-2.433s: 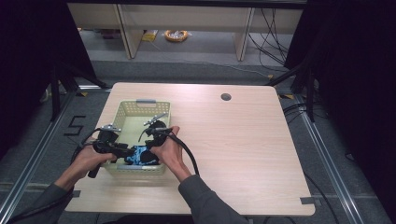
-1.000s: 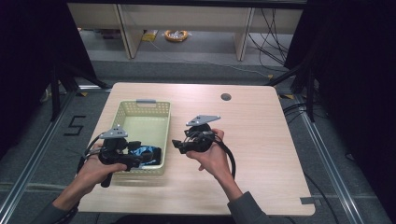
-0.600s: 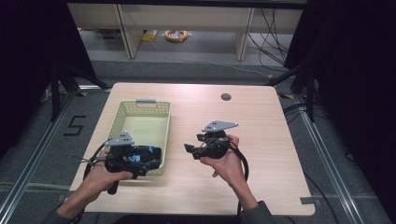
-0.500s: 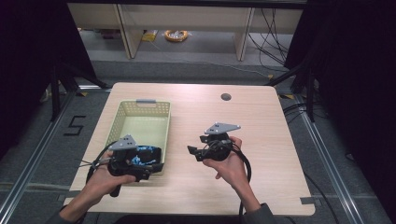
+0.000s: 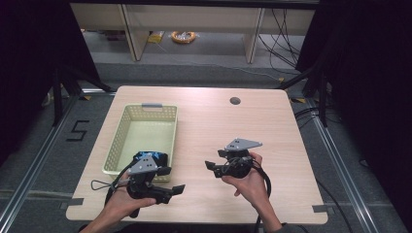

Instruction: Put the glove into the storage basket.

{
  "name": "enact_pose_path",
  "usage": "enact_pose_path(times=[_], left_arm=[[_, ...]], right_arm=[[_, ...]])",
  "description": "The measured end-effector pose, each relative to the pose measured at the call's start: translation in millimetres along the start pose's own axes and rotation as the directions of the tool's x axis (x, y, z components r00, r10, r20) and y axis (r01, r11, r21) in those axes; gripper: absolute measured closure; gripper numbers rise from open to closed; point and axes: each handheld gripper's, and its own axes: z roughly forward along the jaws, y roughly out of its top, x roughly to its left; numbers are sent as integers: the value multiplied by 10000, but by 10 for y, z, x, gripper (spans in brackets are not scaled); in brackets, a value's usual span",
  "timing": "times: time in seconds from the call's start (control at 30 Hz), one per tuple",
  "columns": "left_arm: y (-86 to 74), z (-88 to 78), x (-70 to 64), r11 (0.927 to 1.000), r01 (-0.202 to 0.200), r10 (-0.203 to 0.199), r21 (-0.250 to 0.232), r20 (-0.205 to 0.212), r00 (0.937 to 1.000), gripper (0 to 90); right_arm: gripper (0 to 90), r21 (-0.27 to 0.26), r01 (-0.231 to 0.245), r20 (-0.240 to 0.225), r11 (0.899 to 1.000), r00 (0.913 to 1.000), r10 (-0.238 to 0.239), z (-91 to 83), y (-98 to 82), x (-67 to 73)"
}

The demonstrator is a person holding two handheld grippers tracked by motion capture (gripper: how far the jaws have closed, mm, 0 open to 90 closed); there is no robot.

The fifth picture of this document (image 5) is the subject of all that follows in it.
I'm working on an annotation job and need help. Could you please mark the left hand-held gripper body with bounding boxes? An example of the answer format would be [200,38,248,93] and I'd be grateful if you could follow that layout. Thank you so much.
[125,153,175,206]

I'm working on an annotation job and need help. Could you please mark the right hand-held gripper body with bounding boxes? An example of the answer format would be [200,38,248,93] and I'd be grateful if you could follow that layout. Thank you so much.
[217,137,263,180]

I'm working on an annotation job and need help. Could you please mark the blue patterned black glove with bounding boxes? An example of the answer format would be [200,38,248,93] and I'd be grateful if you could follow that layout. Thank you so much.
[132,150,163,164]

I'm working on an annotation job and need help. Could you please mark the yellow plastic basket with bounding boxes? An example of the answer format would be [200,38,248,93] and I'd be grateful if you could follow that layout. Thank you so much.
[102,102,179,184]

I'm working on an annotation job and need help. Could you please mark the person's left hand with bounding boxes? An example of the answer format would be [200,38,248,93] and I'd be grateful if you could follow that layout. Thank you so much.
[102,179,157,224]

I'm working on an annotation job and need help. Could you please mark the person's right hand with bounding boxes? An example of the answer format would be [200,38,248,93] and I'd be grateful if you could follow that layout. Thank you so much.
[221,151,270,212]

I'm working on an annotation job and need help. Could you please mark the black metal stand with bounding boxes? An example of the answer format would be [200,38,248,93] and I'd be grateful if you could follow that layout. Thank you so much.
[51,63,115,128]
[275,63,328,128]

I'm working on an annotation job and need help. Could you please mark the yellow packet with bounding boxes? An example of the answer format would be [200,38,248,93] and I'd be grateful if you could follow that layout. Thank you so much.
[147,30,165,45]

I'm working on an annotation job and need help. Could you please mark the light wooden desk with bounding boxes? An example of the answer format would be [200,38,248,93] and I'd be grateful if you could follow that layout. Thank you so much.
[69,3,317,64]

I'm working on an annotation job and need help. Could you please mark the dark curtain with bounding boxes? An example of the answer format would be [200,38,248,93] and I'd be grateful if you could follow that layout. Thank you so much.
[295,0,412,232]
[0,0,101,166]

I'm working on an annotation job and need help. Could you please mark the left hand-held gripper black cable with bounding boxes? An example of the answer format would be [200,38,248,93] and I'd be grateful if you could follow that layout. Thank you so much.
[89,161,137,206]

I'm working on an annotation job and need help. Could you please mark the hand-held gripper black cable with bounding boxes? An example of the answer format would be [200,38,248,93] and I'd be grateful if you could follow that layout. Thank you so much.
[252,159,272,233]
[89,161,137,206]

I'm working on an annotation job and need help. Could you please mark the right hand-held gripper black cable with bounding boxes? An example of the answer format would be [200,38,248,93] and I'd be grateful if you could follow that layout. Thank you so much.
[252,159,272,233]

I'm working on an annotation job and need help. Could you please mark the black floor cables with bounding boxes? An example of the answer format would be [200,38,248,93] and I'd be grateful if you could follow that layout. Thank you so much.
[292,106,322,130]

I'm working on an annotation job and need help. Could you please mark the aluminium floor rail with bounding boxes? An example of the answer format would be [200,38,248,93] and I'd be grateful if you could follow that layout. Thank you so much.
[0,92,83,233]
[305,96,381,233]

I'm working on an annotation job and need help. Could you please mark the black floor cable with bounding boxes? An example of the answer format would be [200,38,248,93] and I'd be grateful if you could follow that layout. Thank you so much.
[315,179,355,233]

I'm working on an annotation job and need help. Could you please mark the bundle of black cables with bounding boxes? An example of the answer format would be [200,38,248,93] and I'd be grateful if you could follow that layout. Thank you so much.
[257,8,303,70]

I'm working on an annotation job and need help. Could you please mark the orange cable coil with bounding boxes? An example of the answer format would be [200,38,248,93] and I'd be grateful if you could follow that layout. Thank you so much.
[170,30,198,46]

